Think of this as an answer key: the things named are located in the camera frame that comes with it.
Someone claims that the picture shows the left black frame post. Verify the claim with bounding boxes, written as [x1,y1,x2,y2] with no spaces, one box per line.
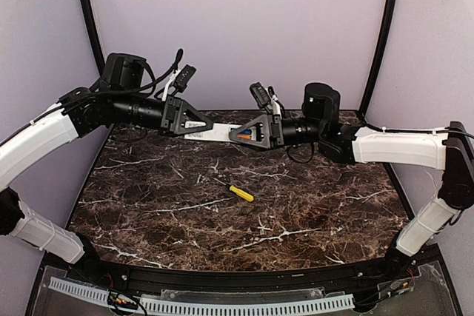
[79,0,105,75]

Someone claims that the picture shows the white slotted cable duct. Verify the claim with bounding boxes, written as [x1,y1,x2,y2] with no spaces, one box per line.
[47,276,356,316]

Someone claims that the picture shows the black front table rail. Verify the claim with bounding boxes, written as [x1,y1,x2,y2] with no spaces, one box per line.
[62,236,419,300]

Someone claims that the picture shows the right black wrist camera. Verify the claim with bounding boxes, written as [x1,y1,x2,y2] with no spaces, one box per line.
[250,82,284,117]

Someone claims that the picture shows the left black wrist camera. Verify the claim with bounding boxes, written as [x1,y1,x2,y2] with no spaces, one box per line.
[161,49,196,101]

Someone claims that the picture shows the yellow handled screwdriver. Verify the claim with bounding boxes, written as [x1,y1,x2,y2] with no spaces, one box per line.
[214,178,254,202]

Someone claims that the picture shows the white remote control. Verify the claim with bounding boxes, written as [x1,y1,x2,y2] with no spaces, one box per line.
[184,123,256,142]

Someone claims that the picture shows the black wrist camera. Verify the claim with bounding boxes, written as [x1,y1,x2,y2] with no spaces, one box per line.
[250,82,284,117]
[161,49,196,101]

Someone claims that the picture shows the black frame post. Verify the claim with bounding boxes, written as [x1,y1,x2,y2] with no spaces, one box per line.
[79,0,105,75]
[358,0,396,120]

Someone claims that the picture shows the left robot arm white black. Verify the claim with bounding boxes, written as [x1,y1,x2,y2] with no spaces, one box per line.
[1,50,213,266]

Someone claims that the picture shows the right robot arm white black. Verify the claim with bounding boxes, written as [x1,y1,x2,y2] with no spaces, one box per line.
[229,83,473,272]

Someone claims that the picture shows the right black frame post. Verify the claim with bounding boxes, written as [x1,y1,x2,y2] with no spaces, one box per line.
[358,0,396,120]

